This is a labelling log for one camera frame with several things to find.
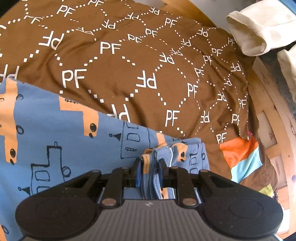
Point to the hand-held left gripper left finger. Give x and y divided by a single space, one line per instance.
138 172

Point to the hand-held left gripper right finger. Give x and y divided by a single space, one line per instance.
161 172

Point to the blue car print pants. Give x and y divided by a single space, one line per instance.
57 129

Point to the colourful striped bed sheet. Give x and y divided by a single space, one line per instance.
242 157

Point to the brown patterned blanket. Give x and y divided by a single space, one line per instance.
138 58

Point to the cream hanging garment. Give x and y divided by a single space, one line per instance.
259 25

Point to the wooden bed frame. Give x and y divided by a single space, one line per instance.
275 129

